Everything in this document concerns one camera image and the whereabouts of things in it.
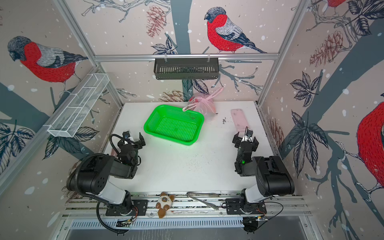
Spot green plastic basket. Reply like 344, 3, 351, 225
144, 105, 205, 146

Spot pink plastic bag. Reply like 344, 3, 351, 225
183, 87, 224, 117

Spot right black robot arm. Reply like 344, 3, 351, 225
233, 133, 295, 214

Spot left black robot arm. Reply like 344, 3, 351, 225
67, 131, 148, 217

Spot brown plush toy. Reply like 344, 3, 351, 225
156, 192, 175, 219

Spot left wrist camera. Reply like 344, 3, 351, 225
123, 130, 134, 142

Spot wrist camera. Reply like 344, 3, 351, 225
242, 127, 253, 142
123, 130, 134, 142

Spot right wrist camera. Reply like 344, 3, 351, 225
242, 127, 253, 142

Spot grey flat cable strip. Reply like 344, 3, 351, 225
186, 192, 220, 211

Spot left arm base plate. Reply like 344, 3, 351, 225
106, 200, 149, 217

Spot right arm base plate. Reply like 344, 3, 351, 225
225, 198, 267, 215

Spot white wire mesh shelf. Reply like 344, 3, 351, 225
48, 73, 110, 138

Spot black hanging wall basket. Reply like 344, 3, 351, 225
154, 58, 219, 80

